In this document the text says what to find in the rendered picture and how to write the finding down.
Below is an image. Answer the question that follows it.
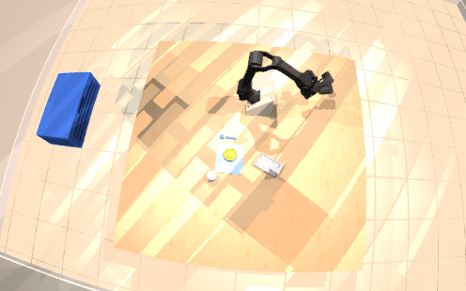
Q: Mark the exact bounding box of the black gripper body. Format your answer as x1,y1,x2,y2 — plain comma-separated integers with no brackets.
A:
303,71,334,100

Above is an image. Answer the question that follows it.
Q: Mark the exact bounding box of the yellow plate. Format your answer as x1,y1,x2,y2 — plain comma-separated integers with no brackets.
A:
224,148,237,161

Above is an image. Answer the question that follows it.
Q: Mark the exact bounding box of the white dish rack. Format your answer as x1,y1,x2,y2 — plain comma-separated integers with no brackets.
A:
254,152,286,177

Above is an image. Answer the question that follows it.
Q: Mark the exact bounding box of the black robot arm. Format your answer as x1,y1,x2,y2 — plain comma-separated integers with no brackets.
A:
237,51,334,105

